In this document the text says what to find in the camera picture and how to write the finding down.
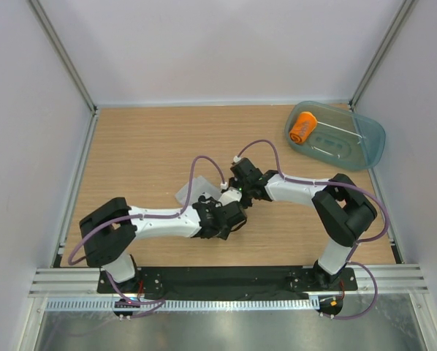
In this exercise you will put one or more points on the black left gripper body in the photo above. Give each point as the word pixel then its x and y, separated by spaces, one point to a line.
pixel 223 233

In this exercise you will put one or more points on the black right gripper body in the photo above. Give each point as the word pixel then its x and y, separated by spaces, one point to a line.
pixel 246 197

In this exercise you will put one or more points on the light grey panda towel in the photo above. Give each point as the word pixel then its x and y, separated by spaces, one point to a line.
pixel 200 186

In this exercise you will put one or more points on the orange yellow grey giraffe towel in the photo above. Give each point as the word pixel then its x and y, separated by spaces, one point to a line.
pixel 305 124

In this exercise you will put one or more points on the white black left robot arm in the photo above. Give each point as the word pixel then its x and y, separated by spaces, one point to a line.
pixel 111 228

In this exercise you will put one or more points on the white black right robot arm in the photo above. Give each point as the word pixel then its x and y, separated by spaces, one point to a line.
pixel 344 212

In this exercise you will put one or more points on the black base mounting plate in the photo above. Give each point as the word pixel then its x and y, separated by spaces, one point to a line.
pixel 258 283

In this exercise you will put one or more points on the teal transparent plastic tub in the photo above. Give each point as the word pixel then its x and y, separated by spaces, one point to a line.
pixel 342 138

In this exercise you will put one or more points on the white slotted cable duct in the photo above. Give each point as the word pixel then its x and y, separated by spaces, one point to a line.
pixel 114 304

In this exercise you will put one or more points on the aluminium frame rail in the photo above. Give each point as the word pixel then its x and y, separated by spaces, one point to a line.
pixel 72 282

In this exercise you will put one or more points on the right aluminium corner post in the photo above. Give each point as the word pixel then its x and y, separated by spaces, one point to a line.
pixel 399 20

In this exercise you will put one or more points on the aluminium corner post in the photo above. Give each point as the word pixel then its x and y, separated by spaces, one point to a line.
pixel 399 20
pixel 58 46

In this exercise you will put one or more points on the left aluminium corner post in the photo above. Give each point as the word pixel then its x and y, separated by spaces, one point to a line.
pixel 58 46

